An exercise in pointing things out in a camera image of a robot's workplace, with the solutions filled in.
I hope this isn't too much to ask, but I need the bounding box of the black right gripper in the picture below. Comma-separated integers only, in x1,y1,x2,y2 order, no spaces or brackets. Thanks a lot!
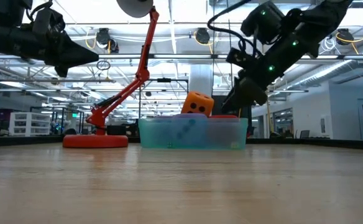
221,34,310,113

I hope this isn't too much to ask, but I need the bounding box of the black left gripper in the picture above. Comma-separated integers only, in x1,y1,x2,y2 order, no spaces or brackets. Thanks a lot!
25,30,100,78

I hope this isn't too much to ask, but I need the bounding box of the large red foam die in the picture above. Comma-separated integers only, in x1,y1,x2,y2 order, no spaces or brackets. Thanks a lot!
208,114,240,147

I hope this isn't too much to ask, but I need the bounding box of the large orange foam die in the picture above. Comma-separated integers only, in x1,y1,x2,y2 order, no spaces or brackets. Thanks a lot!
180,91,215,118

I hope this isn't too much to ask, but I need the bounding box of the large purple foam die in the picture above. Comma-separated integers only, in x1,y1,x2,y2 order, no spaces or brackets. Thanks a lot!
168,113,209,149

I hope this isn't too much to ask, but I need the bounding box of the white drawer shelf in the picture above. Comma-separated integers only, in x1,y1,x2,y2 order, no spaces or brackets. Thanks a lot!
9,111,52,137

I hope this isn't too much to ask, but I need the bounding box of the red desk lamp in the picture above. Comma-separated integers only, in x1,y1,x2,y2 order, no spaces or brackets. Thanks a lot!
62,0,160,149

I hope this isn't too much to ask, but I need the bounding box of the teal translucent plastic bin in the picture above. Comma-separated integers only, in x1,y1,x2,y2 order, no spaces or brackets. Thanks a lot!
138,117,249,150

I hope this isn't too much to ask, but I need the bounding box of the yellow hanging cable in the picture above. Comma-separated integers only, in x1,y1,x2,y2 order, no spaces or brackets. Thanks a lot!
265,98,274,119

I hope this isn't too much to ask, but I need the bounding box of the black ceiling cable reel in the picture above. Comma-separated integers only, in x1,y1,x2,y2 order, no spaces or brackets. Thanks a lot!
195,27,212,45
335,27,356,46
95,27,120,54

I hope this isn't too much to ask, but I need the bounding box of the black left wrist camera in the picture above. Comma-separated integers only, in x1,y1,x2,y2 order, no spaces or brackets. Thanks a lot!
29,7,66,35

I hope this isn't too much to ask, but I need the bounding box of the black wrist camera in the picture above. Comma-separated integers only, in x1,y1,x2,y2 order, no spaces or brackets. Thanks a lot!
241,1,285,45
29,7,66,35

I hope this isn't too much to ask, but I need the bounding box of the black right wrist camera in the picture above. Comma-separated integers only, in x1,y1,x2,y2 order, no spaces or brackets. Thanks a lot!
241,1,285,45

